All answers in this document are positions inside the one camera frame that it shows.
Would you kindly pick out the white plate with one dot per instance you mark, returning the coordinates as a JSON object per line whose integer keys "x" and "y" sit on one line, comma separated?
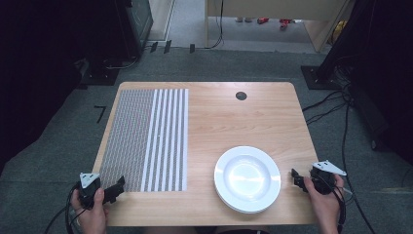
{"x": 247, "y": 178}

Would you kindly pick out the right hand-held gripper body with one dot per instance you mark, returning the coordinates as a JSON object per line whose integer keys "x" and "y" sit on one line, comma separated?
{"x": 324, "y": 177}

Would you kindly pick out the person's left hand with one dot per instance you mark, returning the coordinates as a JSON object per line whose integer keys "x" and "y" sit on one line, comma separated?
{"x": 92, "y": 216}

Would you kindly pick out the red tool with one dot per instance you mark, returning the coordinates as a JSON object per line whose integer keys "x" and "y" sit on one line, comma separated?
{"x": 262, "y": 20}
{"x": 285, "y": 22}

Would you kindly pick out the grey striped woven placemat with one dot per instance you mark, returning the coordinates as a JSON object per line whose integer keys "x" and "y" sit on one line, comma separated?
{"x": 136, "y": 139}

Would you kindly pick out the grey round table grommet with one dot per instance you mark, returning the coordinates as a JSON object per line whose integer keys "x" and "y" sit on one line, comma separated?
{"x": 241, "y": 96}

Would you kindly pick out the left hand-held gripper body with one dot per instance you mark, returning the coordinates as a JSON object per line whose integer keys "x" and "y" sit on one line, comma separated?
{"x": 89, "y": 190}

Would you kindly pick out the person's right hand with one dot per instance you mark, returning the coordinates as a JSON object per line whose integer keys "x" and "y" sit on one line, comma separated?
{"x": 324, "y": 208}

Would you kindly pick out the light wooden desk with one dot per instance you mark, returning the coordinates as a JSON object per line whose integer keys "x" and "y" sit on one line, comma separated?
{"x": 276, "y": 8}

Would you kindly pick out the black stand base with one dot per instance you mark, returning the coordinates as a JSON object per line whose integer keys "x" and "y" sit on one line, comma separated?
{"x": 316, "y": 78}
{"x": 99, "y": 73}

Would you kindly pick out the yellow object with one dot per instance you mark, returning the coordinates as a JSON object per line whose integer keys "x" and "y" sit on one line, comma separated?
{"x": 338, "y": 31}

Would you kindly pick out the dark glass cabinet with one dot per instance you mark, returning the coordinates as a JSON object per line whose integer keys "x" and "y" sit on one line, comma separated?
{"x": 139, "y": 19}

